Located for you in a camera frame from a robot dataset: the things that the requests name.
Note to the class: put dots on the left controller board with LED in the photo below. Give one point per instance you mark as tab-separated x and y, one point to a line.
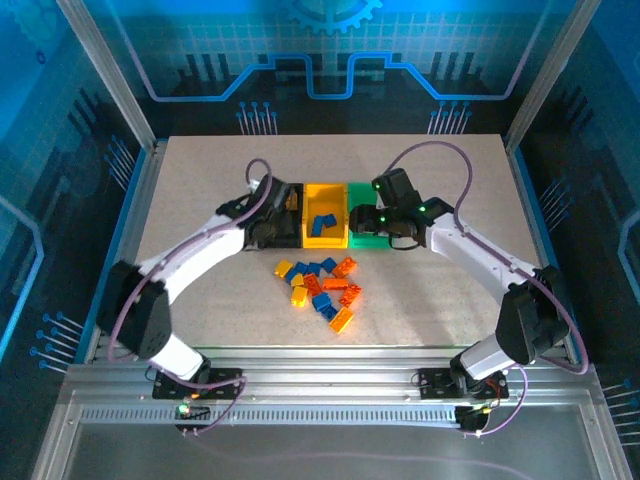
186	410

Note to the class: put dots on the aluminium frame cross beam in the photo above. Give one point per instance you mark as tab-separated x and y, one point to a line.
325	375

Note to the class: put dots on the right controller board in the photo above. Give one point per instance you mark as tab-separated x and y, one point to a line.
470	417

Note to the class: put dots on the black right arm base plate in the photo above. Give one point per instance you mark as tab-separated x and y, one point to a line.
435	382

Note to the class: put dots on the aluminium frame upright post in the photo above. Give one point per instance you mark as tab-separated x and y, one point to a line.
550	75
110	75

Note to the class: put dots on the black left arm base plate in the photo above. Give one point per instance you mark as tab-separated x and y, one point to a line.
225	380

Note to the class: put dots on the yellow plastic storage bin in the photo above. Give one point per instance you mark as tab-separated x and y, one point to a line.
325	240

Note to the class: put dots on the green plastic storage bin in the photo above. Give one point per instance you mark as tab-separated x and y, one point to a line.
362	192

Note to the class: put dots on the orange lego brick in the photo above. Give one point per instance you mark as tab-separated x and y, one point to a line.
335	284
350	295
345	266
313	285

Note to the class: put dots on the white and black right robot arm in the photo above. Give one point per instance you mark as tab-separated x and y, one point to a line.
475	255

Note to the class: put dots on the black plastic storage bin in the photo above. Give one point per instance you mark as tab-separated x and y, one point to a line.
296	236

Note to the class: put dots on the blue table side panel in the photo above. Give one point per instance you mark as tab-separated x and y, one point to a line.
540	200
100	280

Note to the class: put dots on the yellow lego brick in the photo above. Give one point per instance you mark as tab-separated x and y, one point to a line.
341	320
283	268
292	201
298	280
300	296

